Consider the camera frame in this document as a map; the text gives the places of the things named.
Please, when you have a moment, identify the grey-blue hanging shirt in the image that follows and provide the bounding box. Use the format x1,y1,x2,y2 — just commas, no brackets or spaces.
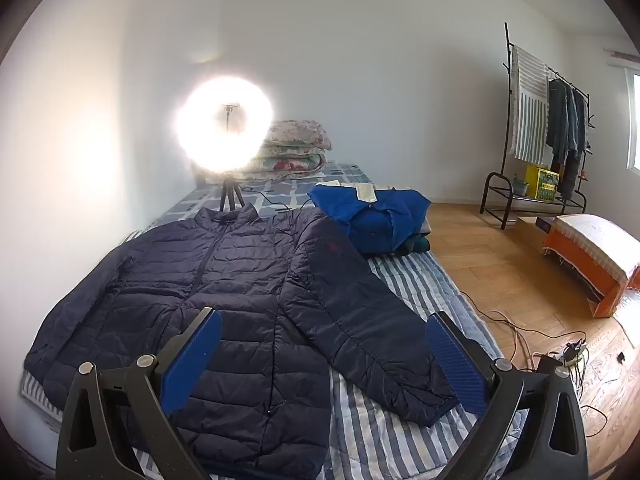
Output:
545,79,571,166

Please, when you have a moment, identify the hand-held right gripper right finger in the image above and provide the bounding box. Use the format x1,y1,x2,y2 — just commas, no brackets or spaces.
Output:
425,311,588,480

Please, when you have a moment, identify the striped towel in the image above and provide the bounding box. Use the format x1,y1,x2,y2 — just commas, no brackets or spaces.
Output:
510,46,551,165

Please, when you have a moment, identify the flat cardboard box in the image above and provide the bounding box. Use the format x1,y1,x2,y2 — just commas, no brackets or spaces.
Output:
516,216,556,248

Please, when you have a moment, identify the cream cloth cover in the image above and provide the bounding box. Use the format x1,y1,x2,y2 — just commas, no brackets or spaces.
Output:
550,214,640,286

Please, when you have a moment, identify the black tripod cable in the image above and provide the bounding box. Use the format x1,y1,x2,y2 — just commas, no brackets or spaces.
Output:
240,185,313,211

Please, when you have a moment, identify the black tripod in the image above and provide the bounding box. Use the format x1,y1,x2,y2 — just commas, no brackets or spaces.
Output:
218,105,246,212

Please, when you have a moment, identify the black metal clothes rack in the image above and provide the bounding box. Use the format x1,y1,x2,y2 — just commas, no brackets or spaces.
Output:
480,22,596,231

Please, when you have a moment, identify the power strip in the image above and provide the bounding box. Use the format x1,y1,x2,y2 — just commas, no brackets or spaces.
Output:
560,340,588,366

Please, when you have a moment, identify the folded floral quilt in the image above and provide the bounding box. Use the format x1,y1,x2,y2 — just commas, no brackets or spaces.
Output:
248,120,333,177

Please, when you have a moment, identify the ring light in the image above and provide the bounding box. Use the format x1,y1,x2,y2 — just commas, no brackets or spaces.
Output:
175,75,277,177

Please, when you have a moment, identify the dark hanging garment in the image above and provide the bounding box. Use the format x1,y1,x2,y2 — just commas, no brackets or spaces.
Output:
560,87,588,201

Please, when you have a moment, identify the blue striped blanket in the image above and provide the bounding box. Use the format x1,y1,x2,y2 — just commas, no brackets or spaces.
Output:
20,250,531,480

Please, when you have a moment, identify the black floor cable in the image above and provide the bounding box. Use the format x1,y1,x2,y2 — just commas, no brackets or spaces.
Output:
460,290,586,361

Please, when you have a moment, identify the yellow box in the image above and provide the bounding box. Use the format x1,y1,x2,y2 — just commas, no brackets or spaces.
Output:
524,164,560,202

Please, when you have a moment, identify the navy puffer jacket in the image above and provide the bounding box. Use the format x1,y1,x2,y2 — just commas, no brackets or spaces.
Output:
23,203,458,480

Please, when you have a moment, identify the folded blue jacket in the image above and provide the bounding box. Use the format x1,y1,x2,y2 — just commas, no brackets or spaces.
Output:
307,182,433,255

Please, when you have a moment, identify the blue checked bed sheet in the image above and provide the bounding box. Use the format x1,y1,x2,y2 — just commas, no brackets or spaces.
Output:
145,162,376,233

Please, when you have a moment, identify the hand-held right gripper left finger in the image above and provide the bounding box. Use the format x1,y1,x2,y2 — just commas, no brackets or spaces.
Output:
55,306,223,480

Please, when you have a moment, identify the window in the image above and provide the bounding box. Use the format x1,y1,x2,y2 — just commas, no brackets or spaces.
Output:
625,67,640,171

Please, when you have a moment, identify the orange stool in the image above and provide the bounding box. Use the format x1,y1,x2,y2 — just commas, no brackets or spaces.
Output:
542,230,640,318

